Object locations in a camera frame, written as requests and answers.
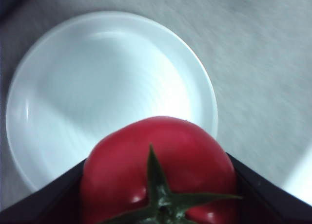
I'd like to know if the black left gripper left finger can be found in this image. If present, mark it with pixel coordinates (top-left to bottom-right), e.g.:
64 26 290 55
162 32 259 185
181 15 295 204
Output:
0 159 85 224

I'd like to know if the red tomato with green stem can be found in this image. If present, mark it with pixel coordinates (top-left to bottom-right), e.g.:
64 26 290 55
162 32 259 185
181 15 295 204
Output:
79 115 244 224

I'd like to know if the pale grey round plate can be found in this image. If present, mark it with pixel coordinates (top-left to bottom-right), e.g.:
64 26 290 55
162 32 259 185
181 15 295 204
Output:
5 11 219 194

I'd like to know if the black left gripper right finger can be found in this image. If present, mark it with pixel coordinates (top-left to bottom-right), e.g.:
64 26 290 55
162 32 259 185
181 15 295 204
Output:
226 152 312 224

